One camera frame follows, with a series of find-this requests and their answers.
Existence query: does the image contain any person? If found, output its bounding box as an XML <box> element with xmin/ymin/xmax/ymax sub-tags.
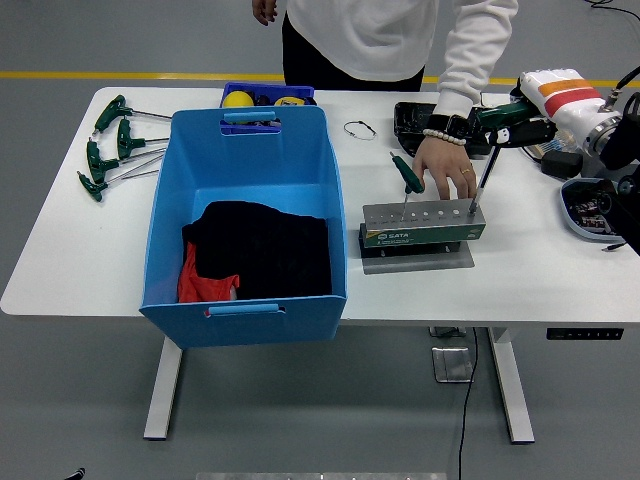
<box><xmin>252</xmin><ymin>0</ymin><xmax>520</xmax><ymax>201</ymax></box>

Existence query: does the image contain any white bead bracelet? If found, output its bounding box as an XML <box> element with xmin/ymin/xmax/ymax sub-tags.
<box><xmin>422</xmin><ymin>128</ymin><xmax>467</xmax><ymax>147</ymax></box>

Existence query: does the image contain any black plastic case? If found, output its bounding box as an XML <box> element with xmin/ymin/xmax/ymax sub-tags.
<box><xmin>393</xmin><ymin>101</ymin><xmax>494</xmax><ymax>157</ymax></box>

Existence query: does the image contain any grey metal hex key stand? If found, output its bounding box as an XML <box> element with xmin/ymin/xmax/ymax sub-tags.
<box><xmin>357</xmin><ymin>198</ymin><xmax>476</xmax><ymax>276</ymax></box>

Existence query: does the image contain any yellow floor tape line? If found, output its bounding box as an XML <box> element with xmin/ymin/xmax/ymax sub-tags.
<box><xmin>0</xmin><ymin>71</ymin><xmax>640</xmax><ymax>90</ymax></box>

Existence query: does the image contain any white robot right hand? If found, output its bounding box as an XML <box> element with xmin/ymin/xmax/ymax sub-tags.
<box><xmin>482</xmin><ymin>68</ymin><xmax>609</xmax><ymax>147</ymax></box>

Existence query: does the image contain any steel wire loop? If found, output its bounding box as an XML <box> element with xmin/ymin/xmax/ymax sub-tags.
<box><xmin>343</xmin><ymin>120</ymin><xmax>378</xmax><ymax>142</ymax></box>

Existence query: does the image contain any metal floor plate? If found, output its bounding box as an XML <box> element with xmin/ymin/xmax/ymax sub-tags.
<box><xmin>430</xmin><ymin>345</ymin><xmax>475</xmax><ymax>385</ymax></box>

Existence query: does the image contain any black cloth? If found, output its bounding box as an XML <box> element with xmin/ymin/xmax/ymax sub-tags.
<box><xmin>181</xmin><ymin>200</ymin><xmax>334</xmax><ymax>301</ymax></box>

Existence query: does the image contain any black wrist watch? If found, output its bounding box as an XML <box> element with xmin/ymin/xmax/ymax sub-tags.
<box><xmin>427</xmin><ymin>113</ymin><xmax>471</xmax><ymax>139</ymax></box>

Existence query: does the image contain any small green T-handle hex key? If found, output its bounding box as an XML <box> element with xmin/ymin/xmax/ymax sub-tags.
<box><xmin>389</xmin><ymin>151</ymin><xmax>426</xmax><ymax>221</ymax></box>

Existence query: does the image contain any small dark blue tray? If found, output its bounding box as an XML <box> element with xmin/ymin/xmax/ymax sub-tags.
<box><xmin>219</xmin><ymin>82</ymin><xmax>317</xmax><ymax>136</ymax></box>

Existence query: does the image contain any grey-blue bowl with parts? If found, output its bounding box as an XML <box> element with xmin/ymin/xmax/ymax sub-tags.
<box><xmin>558</xmin><ymin>177</ymin><xmax>626</xmax><ymax>245</ymax></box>

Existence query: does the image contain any yellow ball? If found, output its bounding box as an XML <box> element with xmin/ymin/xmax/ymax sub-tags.
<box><xmin>222</xmin><ymin>91</ymin><xmax>256</xmax><ymax>110</ymax></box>

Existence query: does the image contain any black power adapter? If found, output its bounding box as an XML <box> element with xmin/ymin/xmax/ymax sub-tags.
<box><xmin>540</xmin><ymin>149</ymin><xmax>584</xmax><ymax>179</ymax></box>

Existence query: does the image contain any person's right hand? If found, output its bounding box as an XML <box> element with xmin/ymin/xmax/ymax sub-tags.
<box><xmin>252</xmin><ymin>0</ymin><xmax>279</xmax><ymax>27</ymax></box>

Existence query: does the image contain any large blue plastic bin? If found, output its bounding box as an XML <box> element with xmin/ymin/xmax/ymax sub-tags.
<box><xmin>138</xmin><ymin>104</ymin><xmax>350</xmax><ymax>350</ymax></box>

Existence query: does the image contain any person's left hand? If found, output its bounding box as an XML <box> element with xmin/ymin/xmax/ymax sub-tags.
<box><xmin>412</xmin><ymin>134</ymin><xmax>479</xmax><ymax>201</ymax></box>

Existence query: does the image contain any orange cloth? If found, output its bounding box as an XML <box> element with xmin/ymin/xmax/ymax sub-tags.
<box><xmin>177</xmin><ymin>242</ymin><xmax>241</xmax><ymax>304</ymax></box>

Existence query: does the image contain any black table control panel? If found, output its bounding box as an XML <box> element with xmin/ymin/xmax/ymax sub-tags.
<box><xmin>545</xmin><ymin>327</ymin><xmax>625</xmax><ymax>342</ymax></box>

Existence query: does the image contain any white table leg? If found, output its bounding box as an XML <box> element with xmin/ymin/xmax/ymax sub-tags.
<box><xmin>143</xmin><ymin>335</ymin><xmax>184</xmax><ymax>441</ymax></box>
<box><xmin>487</xmin><ymin>327</ymin><xmax>536</xmax><ymax>445</ymax></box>

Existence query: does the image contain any large green T-handle hex key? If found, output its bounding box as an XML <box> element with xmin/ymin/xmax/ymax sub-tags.
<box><xmin>468</xmin><ymin>99</ymin><xmax>539</xmax><ymax>216</ymax></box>

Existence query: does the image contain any black cable loop on floor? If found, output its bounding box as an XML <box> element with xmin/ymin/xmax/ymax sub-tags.
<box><xmin>584</xmin><ymin>0</ymin><xmax>640</xmax><ymax>24</ymax></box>

